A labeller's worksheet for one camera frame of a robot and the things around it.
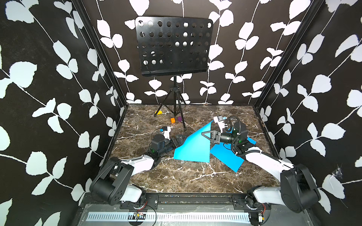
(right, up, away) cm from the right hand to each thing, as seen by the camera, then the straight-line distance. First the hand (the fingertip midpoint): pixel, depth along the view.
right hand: (202, 134), depth 74 cm
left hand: (-9, -3, +10) cm, 14 cm away
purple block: (-14, +8, +33) cm, 37 cm away
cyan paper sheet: (-3, -8, +4) cm, 9 cm away
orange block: (-19, +7, +33) cm, 39 cm away
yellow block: (-30, +13, +39) cm, 51 cm away
